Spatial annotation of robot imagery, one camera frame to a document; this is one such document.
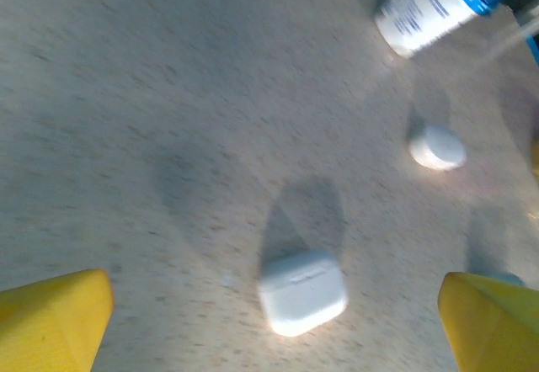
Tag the white rectangular earbud case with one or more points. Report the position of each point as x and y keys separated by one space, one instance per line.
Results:
x=301 y=296

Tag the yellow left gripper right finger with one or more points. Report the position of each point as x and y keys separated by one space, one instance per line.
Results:
x=497 y=330

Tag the light blue oval earbud case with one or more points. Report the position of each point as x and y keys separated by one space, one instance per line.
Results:
x=438 y=149

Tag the white cup with blue lid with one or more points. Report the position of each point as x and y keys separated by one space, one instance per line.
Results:
x=425 y=14

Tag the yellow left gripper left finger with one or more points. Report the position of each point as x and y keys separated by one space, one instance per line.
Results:
x=50 y=330

